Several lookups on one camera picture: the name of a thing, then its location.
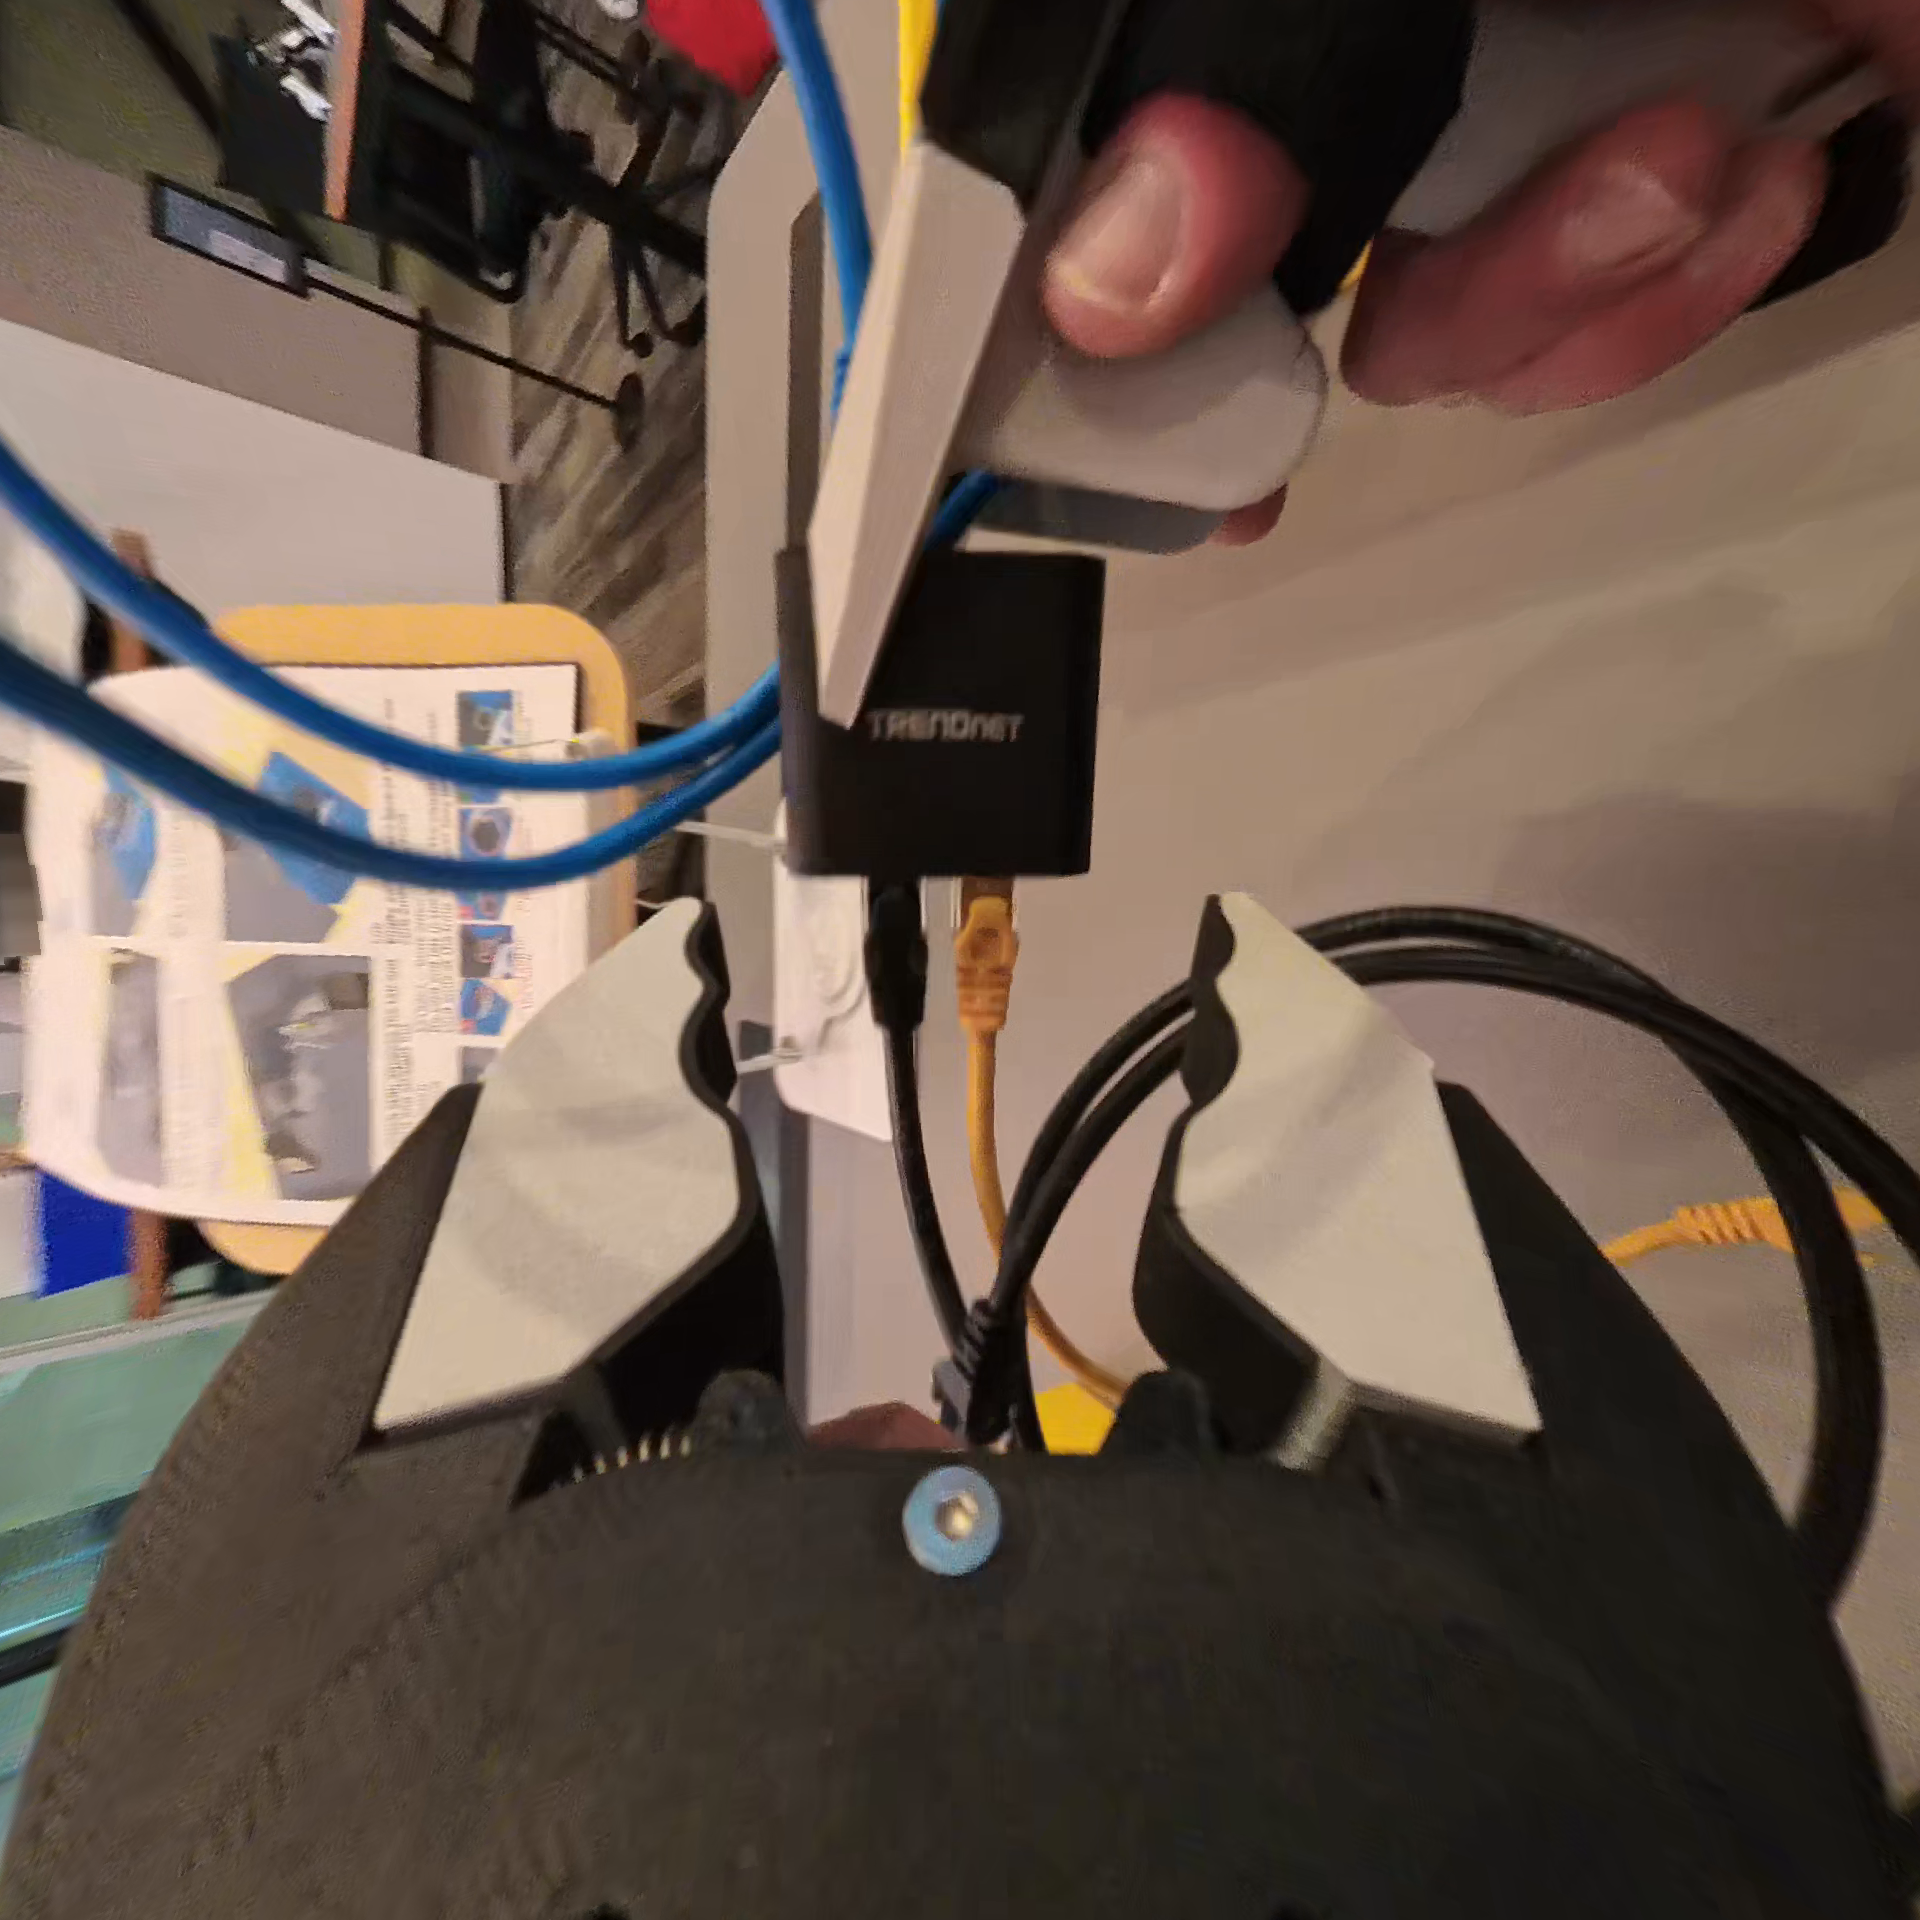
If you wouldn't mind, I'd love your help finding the blue ethernet cable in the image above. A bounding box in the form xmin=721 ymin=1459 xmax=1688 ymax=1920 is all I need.
xmin=0 ymin=0 xmax=999 ymax=886

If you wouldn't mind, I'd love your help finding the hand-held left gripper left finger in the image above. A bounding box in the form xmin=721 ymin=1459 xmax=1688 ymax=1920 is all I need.
xmin=367 ymin=897 xmax=788 ymax=1443

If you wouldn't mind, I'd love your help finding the black ethernet cable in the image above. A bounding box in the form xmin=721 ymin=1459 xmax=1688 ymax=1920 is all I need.
xmin=866 ymin=882 xmax=1920 ymax=1601

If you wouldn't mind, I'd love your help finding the yellow ethernet cable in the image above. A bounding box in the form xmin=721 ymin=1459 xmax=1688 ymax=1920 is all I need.
xmin=951 ymin=877 xmax=1882 ymax=1412

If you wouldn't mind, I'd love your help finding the black ethernet splitter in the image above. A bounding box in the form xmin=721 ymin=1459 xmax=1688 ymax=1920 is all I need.
xmin=774 ymin=547 xmax=1108 ymax=881

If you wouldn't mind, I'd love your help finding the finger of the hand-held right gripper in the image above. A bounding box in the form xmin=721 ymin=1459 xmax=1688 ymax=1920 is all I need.
xmin=807 ymin=139 xmax=1037 ymax=725

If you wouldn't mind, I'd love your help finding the printed instruction sheet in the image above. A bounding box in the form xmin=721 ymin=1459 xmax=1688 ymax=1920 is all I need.
xmin=23 ymin=660 xmax=584 ymax=1220

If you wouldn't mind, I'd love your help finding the blue cloth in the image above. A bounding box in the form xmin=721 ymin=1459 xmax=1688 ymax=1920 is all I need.
xmin=36 ymin=1170 xmax=140 ymax=1297

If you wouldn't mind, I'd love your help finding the person's right hand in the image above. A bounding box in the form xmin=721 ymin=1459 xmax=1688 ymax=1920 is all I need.
xmin=1040 ymin=94 xmax=1853 ymax=550

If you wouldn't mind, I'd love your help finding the sign on floor stand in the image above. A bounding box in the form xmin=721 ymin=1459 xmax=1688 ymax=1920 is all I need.
xmin=150 ymin=175 xmax=649 ymax=452

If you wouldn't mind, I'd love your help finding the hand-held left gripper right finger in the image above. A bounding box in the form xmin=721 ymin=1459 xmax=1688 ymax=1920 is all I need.
xmin=1130 ymin=891 xmax=1545 ymax=1469

